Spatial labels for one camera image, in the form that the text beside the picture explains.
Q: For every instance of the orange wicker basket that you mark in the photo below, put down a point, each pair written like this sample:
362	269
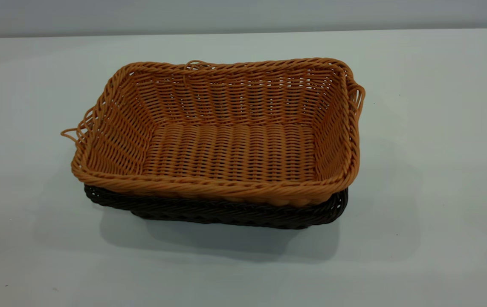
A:
230	149

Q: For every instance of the black wicker basket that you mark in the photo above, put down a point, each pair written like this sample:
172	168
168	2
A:
226	213

